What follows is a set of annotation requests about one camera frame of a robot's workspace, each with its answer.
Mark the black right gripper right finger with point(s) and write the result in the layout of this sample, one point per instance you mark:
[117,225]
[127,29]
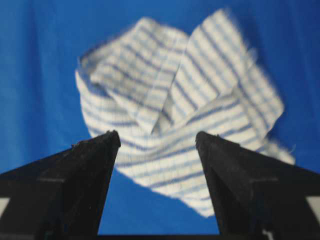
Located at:
[257,197]

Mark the white blue-striped towel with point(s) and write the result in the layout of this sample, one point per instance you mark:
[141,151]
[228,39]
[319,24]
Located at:
[158,87]

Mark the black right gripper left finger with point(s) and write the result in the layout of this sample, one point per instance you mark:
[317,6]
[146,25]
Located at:
[61,196]

